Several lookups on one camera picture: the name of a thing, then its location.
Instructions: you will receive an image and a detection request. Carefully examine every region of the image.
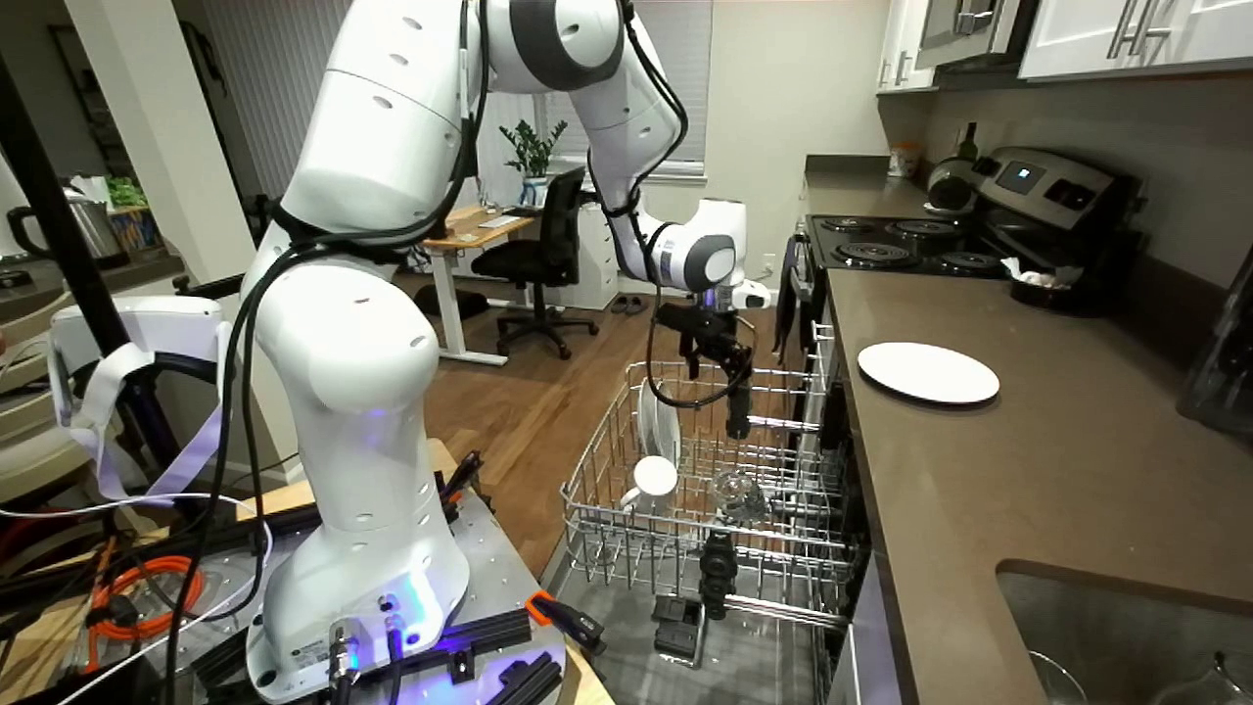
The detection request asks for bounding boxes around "white drawer unit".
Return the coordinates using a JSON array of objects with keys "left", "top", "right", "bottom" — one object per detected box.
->
[{"left": 571, "top": 194, "right": 656, "bottom": 314}]

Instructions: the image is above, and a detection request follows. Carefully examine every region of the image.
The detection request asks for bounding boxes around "wooden board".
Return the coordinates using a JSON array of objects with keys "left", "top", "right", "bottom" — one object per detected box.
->
[{"left": 229, "top": 434, "right": 463, "bottom": 529}]

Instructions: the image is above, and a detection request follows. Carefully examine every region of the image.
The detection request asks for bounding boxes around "stainless dishwasher door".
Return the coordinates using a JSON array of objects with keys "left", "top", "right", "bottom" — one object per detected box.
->
[{"left": 540, "top": 544, "right": 874, "bottom": 705}]

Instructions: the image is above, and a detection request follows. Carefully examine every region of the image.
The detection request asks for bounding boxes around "white upper cabinet with handles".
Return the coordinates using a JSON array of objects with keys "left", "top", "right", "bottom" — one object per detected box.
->
[{"left": 1014, "top": 0, "right": 1253, "bottom": 87}]

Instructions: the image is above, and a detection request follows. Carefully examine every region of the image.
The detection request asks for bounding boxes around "white crumpled paper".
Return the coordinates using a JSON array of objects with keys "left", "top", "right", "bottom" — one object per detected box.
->
[{"left": 998, "top": 253, "right": 1089, "bottom": 296}]

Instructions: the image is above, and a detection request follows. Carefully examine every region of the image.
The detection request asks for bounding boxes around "white mug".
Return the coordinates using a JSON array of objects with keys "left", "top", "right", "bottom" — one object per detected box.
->
[{"left": 614, "top": 450, "right": 683, "bottom": 516}]

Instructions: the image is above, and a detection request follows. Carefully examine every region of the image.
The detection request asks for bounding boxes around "wire dishwasher rack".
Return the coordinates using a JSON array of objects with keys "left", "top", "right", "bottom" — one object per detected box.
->
[{"left": 554, "top": 356, "right": 874, "bottom": 636}]

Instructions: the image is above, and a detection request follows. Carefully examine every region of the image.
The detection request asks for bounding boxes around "black cable bundle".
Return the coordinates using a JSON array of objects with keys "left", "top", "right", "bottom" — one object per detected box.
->
[{"left": 152, "top": 194, "right": 407, "bottom": 705}]

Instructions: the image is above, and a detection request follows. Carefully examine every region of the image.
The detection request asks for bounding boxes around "black plastic block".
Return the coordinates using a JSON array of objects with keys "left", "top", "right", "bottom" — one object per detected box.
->
[{"left": 651, "top": 591, "right": 713, "bottom": 664}]

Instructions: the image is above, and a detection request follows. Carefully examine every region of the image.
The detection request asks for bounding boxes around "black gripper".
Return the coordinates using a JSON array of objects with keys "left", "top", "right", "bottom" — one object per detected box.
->
[{"left": 652, "top": 301, "right": 758, "bottom": 409}]

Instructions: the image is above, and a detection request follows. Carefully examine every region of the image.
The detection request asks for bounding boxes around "black orange clamp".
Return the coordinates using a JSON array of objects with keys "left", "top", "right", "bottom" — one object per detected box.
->
[{"left": 525, "top": 588, "right": 610, "bottom": 660}]

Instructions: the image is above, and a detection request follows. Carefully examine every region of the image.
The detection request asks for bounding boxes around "metal robot mounting table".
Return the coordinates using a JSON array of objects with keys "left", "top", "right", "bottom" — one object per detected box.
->
[{"left": 0, "top": 434, "right": 623, "bottom": 705}]

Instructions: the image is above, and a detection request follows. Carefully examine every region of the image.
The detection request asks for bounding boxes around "small black clamp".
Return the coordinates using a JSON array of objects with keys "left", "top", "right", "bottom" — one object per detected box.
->
[{"left": 439, "top": 448, "right": 490, "bottom": 515}]

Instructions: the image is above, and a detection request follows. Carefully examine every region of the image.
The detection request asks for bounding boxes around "steel kitchen sink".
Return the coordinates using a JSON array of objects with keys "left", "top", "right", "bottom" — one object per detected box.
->
[{"left": 994, "top": 557, "right": 1253, "bottom": 705}]

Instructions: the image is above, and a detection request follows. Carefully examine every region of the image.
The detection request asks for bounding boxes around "cluttered bookshelf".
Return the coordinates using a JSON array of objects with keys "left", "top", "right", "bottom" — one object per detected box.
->
[{"left": 52, "top": 162, "right": 169, "bottom": 272}]

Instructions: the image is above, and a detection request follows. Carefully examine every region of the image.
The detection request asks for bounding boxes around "black office chair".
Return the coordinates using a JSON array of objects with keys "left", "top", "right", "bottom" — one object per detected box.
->
[{"left": 465, "top": 165, "right": 618, "bottom": 366}]

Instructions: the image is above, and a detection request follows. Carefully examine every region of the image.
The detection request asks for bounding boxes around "orange cable reel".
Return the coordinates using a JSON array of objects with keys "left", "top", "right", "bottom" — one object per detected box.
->
[{"left": 78, "top": 549, "right": 214, "bottom": 653}]

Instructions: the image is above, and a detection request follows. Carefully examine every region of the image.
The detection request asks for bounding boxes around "black bar clamp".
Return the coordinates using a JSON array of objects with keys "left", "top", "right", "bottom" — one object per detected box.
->
[
  {"left": 434, "top": 602, "right": 540, "bottom": 682},
  {"left": 480, "top": 647, "right": 569, "bottom": 705}
]

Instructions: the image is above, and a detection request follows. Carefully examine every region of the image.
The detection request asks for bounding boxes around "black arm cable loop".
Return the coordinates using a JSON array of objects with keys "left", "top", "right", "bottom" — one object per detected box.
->
[{"left": 443, "top": 0, "right": 698, "bottom": 253}]

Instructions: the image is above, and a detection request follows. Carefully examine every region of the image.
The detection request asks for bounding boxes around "narrow white upper cabinet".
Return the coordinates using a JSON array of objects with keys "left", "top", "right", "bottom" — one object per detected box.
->
[{"left": 874, "top": 0, "right": 939, "bottom": 93}]

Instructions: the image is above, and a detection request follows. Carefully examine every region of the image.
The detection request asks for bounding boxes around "green potted plant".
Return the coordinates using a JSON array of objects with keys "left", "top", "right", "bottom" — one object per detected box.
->
[{"left": 501, "top": 114, "right": 571, "bottom": 212}]

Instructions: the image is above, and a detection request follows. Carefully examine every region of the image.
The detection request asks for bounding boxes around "clear wine glass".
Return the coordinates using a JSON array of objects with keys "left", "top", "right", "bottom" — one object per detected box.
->
[{"left": 713, "top": 467, "right": 776, "bottom": 529}]

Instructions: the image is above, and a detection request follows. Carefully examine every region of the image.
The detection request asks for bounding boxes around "black tray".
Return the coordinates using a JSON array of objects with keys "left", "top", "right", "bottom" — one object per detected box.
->
[{"left": 1011, "top": 268, "right": 1112, "bottom": 320}]

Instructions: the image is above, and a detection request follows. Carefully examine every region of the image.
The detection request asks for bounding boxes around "black kettle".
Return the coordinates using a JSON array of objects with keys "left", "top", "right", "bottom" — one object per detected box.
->
[{"left": 920, "top": 117, "right": 991, "bottom": 221}]

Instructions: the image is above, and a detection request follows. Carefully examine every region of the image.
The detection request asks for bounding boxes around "white desk wooden top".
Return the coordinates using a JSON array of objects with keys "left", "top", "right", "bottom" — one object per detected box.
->
[{"left": 407, "top": 204, "right": 550, "bottom": 371}]

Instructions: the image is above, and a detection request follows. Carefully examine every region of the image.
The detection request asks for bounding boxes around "black stand pole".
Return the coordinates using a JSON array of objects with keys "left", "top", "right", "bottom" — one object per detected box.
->
[{"left": 0, "top": 50, "right": 181, "bottom": 482}]

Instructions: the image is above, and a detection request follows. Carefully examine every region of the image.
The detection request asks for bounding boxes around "lavender flat strap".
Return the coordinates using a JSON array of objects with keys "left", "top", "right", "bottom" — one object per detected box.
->
[{"left": 48, "top": 343, "right": 245, "bottom": 516}]

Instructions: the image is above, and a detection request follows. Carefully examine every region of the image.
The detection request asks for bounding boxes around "dark range hood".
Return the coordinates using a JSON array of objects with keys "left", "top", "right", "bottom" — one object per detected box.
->
[{"left": 916, "top": 0, "right": 1044, "bottom": 72}]

